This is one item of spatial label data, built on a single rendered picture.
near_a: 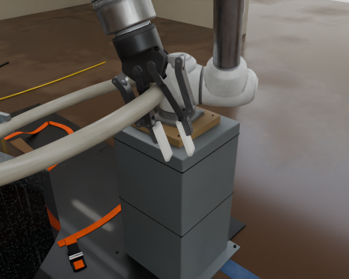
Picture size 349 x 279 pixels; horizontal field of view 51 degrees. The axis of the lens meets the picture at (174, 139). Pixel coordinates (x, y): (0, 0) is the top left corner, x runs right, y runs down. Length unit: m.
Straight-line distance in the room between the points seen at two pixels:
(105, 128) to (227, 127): 1.11
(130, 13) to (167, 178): 0.99
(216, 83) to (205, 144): 0.25
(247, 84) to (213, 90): 0.13
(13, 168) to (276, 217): 2.00
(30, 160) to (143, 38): 0.25
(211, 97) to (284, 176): 1.40
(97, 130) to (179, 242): 1.19
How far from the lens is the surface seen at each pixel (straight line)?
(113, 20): 0.59
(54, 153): 0.52
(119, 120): 0.54
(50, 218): 1.77
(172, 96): 0.62
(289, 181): 2.70
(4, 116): 0.96
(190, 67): 1.45
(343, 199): 2.67
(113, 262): 2.07
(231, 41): 1.30
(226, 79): 1.38
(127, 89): 0.65
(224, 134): 1.57
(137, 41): 0.59
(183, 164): 1.39
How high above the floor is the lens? 1.58
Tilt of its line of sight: 31 degrees down
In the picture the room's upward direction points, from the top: straight up
